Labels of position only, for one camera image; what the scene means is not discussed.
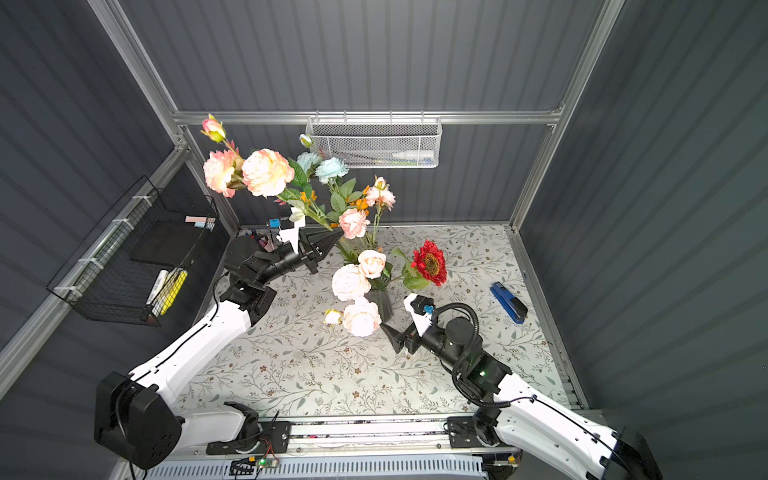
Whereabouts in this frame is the pale pink peony cluster stem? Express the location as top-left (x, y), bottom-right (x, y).
top-left (324, 264), bottom-right (382, 337)

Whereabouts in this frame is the pink peony stem with bud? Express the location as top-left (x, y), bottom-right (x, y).
top-left (200, 113), bottom-right (346, 253)

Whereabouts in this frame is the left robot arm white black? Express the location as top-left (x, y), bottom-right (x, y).
top-left (94, 226), bottom-right (342, 470)

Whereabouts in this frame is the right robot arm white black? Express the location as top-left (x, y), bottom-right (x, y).
top-left (381, 294), bottom-right (662, 479)

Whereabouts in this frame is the dark glass ribbed vase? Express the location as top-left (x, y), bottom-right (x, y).
top-left (366, 280), bottom-right (393, 323)

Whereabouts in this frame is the small pink flower spray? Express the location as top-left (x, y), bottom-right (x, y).
top-left (338, 176), bottom-right (396, 240)

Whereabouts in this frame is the orange flower stem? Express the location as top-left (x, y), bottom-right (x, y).
top-left (299, 191), bottom-right (368, 214)

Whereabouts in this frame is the light blue flower stem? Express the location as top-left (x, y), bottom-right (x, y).
top-left (297, 133), bottom-right (354, 203)

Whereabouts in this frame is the red gerbera flower stem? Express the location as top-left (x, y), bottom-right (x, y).
top-left (392, 240), bottom-right (448, 291)

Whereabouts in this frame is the floral table mat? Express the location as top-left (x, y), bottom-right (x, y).
top-left (176, 225), bottom-right (575, 416)

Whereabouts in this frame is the blue stapler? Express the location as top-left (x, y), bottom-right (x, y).
top-left (490, 282), bottom-right (528, 324)

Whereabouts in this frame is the yellow highlighter in basket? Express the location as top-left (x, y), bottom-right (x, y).
top-left (149, 268), bottom-right (188, 317)

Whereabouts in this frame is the white marker in mesh basket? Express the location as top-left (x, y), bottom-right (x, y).
top-left (386, 150), bottom-right (435, 168)

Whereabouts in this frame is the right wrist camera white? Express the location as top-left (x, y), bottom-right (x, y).
top-left (404, 293), bottom-right (435, 337)

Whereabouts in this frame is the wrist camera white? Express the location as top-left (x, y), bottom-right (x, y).
top-left (267, 206), bottom-right (306, 254)
top-left (404, 293), bottom-right (435, 337)

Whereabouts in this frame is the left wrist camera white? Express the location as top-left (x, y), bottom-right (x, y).
top-left (267, 206), bottom-right (306, 254)

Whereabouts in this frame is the white mesh wall basket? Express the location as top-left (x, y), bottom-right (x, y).
top-left (305, 115), bottom-right (443, 169)

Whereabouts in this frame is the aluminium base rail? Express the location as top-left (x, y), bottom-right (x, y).
top-left (119, 410), bottom-right (607, 463)

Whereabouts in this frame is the black wire wall basket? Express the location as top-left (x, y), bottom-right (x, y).
top-left (47, 177), bottom-right (218, 327)

